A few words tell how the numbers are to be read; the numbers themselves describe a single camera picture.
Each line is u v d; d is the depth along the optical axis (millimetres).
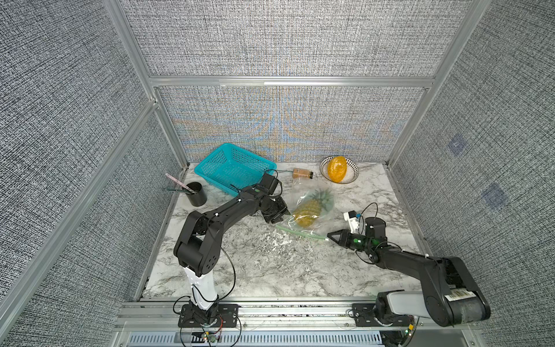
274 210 781
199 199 1020
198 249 481
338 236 831
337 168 1095
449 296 428
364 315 732
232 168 1173
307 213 896
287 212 890
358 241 763
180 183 964
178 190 940
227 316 738
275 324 732
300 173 1106
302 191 1085
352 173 1133
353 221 824
